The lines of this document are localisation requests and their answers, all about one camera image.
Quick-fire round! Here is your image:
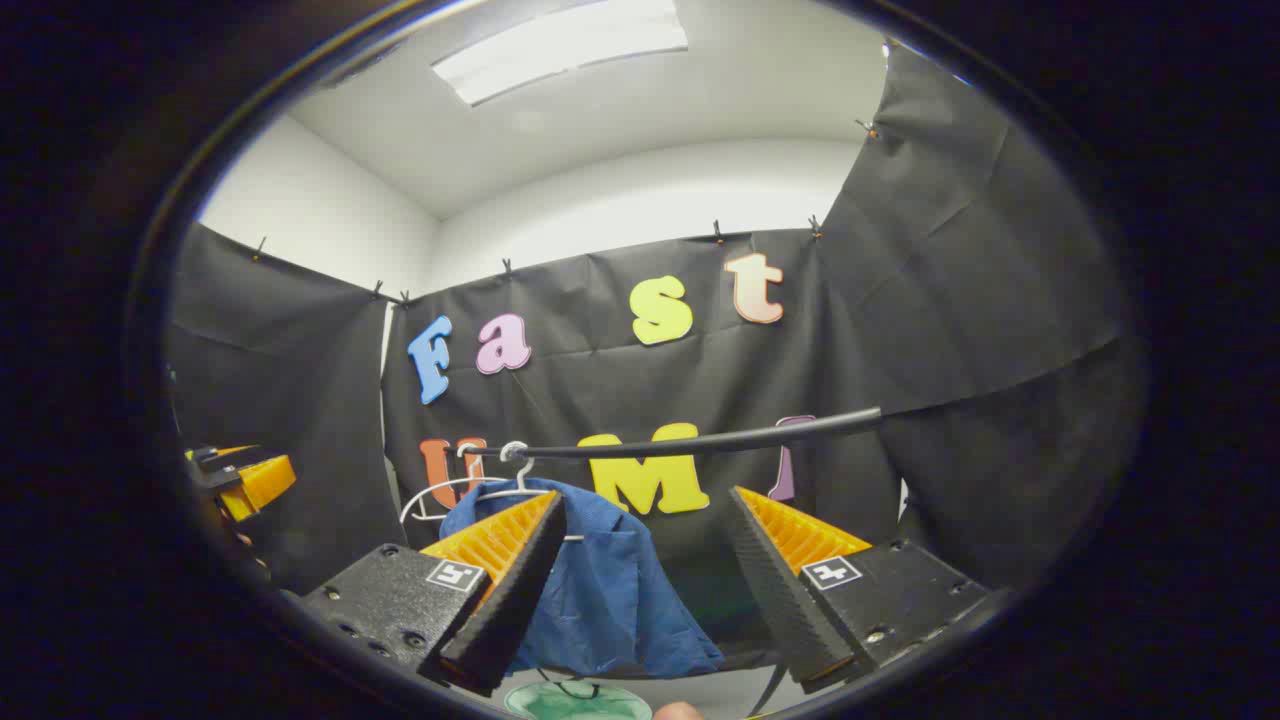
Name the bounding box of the blue shirt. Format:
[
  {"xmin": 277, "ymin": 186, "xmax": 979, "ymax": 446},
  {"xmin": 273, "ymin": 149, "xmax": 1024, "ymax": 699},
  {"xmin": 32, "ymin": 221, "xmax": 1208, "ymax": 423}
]
[{"xmin": 438, "ymin": 478, "xmax": 726, "ymax": 681}]

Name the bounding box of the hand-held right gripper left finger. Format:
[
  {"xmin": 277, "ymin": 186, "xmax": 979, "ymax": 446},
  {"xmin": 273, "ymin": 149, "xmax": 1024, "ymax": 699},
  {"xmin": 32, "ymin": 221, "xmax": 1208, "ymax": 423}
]
[{"xmin": 298, "ymin": 488, "xmax": 569, "ymax": 699}]

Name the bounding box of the white clothes hanger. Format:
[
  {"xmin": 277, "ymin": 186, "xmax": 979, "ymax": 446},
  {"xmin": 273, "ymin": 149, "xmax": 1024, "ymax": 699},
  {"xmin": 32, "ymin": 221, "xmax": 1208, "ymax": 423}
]
[
  {"xmin": 478, "ymin": 440, "xmax": 586, "ymax": 546},
  {"xmin": 400, "ymin": 443, "xmax": 503, "ymax": 527}
]

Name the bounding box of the green laundry hamper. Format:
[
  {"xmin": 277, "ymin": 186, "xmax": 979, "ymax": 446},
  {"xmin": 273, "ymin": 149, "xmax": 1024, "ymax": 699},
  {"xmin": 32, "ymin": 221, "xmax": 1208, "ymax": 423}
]
[{"xmin": 503, "ymin": 680, "xmax": 655, "ymax": 720}]

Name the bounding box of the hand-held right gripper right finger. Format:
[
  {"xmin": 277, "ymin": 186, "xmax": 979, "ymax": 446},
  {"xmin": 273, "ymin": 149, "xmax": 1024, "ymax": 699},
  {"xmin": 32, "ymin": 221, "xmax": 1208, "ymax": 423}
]
[{"xmin": 726, "ymin": 485, "xmax": 993, "ymax": 695}]

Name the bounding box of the black clothes rail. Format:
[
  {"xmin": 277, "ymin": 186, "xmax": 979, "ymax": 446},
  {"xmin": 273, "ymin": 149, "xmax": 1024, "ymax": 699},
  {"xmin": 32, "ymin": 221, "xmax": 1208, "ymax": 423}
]
[{"xmin": 495, "ymin": 406, "xmax": 885, "ymax": 461}]

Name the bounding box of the black backdrop cloth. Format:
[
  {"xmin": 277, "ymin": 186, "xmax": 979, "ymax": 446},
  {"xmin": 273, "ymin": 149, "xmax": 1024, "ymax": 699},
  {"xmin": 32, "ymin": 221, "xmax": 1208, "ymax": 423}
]
[{"xmin": 165, "ymin": 40, "xmax": 1146, "ymax": 641}]

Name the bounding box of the ceiling light panel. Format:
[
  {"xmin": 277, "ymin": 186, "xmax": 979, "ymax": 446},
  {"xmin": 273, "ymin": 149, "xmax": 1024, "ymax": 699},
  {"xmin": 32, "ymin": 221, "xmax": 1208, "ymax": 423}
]
[{"xmin": 431, "ymin": 0, "xmax": 690, "ymax": 108}]

